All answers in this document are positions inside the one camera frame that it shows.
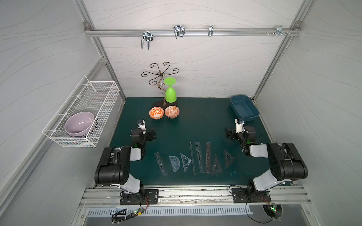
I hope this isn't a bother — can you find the metal hook right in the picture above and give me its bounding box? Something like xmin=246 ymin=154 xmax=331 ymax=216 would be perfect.
xmin=266 ymin=26 xmax=291 ymax=37

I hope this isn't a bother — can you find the clear stencil ruler wide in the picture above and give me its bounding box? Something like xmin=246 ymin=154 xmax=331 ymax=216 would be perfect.
xmin=195 ymin=142 xmax=206 ymax=173

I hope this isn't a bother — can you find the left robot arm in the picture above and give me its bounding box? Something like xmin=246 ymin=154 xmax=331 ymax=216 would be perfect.
xmin=94 ymin=129 xmax=156 ymax=194

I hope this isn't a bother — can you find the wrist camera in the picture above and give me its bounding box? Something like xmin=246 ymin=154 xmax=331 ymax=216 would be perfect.
xmin=137 ymin=120 xmax=146 ymax=131
xmin=235 ymin=118 xmax=245 ymax=134

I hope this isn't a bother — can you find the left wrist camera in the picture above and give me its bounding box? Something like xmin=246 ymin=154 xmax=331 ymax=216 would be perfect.
xmin=137 ymin=120 xmax=146 ymax=131

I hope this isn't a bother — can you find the metal hook small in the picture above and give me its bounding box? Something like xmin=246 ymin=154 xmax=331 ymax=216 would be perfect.
xmin=208 ymin=25 xmax=214 ymax=37

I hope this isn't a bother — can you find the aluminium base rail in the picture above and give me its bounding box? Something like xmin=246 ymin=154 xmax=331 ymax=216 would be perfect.
xmin=79 ymin=185 xmax=311 ymax=208

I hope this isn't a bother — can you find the clear protractor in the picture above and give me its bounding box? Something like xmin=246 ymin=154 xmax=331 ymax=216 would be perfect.
xmin=169 ymin=155 xmax=181 ymax=172

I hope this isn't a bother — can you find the purple bowl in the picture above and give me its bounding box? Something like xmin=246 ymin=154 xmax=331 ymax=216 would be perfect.
xmin=64 ymin=112 xmax=95 ymax=137

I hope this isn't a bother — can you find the small clear triangle ruler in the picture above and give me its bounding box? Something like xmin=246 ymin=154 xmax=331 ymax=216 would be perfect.
xmin=223 ymin=150 xmax=235 ymax=168

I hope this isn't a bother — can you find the green table mat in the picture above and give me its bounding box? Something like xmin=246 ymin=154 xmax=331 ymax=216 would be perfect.
xmin=111 ymin=98 xmax=269 ymax=185

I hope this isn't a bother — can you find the thin clear straight ruler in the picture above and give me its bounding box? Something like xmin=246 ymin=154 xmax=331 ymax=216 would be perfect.
xmin=189 ymin=142 xmax=196 ymax=175

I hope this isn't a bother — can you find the orange patterned bowl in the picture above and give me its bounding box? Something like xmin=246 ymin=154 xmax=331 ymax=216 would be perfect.
xmin=149 ymin=106 xmax=164 ymax=120
xmin=165 ymin=105 xmax=180 ymax=119

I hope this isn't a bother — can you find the brown metal cup stand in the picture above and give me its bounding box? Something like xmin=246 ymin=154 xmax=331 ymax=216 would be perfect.
xmin=141 ymin=62 xmax=180 ymax=110

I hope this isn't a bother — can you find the aluminium top rail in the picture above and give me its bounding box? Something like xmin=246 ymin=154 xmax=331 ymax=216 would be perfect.
xmin=85 ymin=28 xmax=302 ymax=38

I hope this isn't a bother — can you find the metal hook middle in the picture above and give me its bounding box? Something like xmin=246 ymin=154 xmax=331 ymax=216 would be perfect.
xmin=173 ymin=25 xmax=186 ymax=39

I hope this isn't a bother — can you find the white cable duct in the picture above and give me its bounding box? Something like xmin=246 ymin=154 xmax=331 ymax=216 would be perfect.
xmin=87 ymin=205 xmax=253 ymax=218

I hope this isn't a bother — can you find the tall clear triangle ruler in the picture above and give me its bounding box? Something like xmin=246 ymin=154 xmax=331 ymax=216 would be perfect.
xmin=212 ymin=154 xmax=222 ymax=175

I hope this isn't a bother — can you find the white wire basket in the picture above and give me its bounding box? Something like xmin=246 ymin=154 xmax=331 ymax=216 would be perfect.
xmin=42 ymin=76 xmax=120 ymax=148

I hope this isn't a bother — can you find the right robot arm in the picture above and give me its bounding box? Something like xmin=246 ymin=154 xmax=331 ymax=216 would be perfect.
xmin=225 ymin=124 xmax=308 ymax=198

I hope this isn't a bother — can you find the metal hook left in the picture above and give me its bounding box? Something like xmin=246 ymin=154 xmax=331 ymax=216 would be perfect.
xmin=141 ymin=31 xmax=153 ymax=50

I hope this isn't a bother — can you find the green plastic goblet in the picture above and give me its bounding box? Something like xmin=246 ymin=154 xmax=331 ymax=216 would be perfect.
xmin=164 ymin=77 xmax=177 ymax=103

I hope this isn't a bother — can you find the blue plastic storage box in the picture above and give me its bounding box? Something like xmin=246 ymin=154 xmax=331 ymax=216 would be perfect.
xmin=230 ymin=95 xmax=260 ymax=121

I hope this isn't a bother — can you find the orange patterned bowl left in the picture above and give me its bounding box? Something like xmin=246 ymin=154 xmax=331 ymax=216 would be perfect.
xmin=149 ymin=106 xmax=164 ymax=120

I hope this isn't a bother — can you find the clear stencil ruler narrow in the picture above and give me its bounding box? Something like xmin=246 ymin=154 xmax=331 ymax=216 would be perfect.
xmin=206 ymin=142 xmax=211 ymax=174

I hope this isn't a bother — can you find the orange patterned bowl right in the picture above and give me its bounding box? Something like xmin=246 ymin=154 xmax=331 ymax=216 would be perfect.
xmin=165 ymin=105 xmax=180 ymax=119

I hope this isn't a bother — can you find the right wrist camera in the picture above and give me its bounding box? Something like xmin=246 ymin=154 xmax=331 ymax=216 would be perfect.
xmin=235 ymin=118 xmax=245 ymax=134

